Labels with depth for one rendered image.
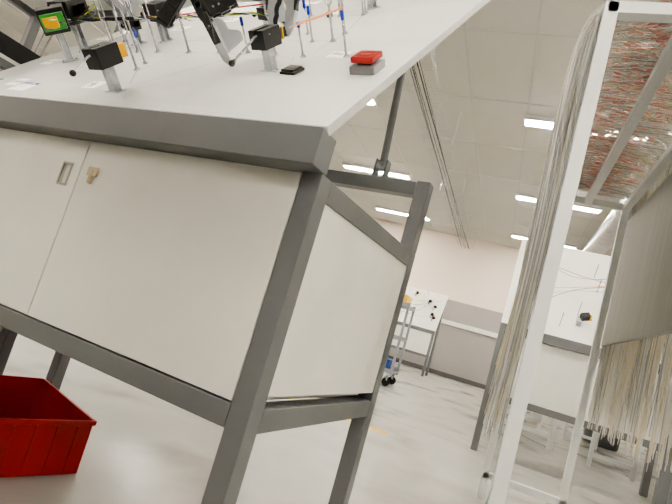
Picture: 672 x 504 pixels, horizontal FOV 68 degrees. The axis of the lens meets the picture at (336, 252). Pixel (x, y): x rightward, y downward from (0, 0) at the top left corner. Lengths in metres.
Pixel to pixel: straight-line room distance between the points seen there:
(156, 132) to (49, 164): 0.36
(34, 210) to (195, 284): 0.51
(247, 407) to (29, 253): 0.66
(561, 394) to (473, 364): 8.37
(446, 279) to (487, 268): 0.97
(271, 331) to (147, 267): 0.30
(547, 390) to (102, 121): 3.14
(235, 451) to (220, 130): 0.54
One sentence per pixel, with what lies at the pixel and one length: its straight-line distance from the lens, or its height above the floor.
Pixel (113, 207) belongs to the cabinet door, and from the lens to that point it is 1.12.
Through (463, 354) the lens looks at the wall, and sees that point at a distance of 11.99.
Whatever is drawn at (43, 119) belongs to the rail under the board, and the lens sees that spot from 1.33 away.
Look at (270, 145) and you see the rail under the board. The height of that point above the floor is 0.82.
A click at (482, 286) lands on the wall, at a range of 12.11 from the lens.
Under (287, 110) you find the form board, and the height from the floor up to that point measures 0.91.
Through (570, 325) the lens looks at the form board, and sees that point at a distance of 3.81.
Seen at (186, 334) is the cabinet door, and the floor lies 0.48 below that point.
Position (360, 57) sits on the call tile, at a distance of 1.07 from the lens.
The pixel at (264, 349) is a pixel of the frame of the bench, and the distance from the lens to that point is 0.82.
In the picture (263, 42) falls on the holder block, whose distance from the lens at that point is 1.15.
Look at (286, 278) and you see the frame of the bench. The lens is 0.82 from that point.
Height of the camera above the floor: 0.58
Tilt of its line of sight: 7 degrees up
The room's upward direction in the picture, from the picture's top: 16 degrees clockwise
